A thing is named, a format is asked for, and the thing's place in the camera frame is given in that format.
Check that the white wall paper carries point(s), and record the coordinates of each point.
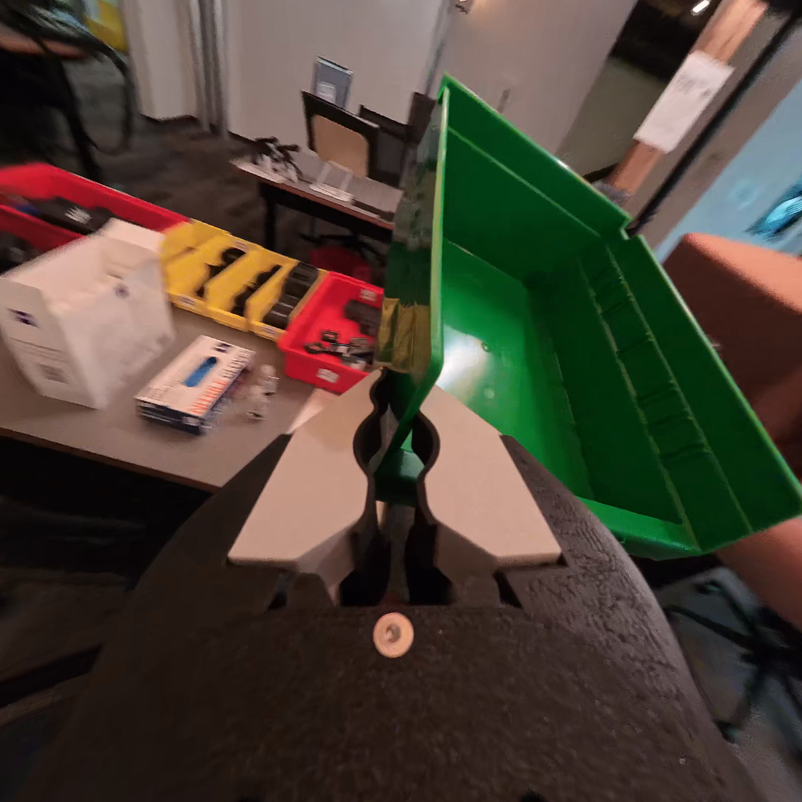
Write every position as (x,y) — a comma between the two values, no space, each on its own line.
(683,100)

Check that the black cloth item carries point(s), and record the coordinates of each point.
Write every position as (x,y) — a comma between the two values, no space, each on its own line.
(69,216)

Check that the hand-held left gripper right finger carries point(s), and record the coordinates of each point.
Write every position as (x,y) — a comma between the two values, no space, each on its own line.
(489,501)

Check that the white cardboard box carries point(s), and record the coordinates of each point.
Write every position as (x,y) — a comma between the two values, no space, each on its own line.
(81,313)

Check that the blue glove box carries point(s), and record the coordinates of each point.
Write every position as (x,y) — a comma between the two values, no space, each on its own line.
(194,382)

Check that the light grey desk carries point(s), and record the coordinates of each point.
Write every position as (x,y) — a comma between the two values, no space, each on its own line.
(369,197)

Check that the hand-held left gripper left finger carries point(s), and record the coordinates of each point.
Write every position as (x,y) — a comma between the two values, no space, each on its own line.
(301,501)

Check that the wooden panel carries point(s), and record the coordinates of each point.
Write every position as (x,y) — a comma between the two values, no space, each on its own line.
(341,141)

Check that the framed notice sign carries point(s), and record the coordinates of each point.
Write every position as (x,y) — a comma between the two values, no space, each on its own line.
(333,80)

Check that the rust brown felt bag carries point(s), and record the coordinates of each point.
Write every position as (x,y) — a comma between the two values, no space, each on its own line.
(739,313)

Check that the small black device stand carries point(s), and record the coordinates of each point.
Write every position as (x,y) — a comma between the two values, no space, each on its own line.
(275,150)

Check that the green plastic bin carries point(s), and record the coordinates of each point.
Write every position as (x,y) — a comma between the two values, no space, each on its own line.
(532,313)

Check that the yellow plastic bin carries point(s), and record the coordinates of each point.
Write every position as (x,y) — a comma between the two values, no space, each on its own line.
(238,282)

